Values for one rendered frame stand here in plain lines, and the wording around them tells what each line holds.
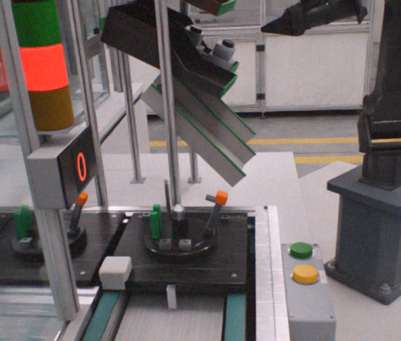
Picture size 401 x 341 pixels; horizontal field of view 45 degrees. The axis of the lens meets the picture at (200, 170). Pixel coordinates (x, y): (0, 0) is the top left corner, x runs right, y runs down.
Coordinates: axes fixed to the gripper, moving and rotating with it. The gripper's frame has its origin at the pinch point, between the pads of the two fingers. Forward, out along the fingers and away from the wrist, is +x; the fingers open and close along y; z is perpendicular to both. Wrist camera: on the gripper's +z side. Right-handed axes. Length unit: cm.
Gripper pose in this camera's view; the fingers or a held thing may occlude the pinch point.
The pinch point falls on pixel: (278, 24)
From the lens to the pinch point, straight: 116.0
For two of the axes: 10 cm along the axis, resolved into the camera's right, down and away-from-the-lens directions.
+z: -2.8, -9.1, -2.9
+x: -9.2, 1.7, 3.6
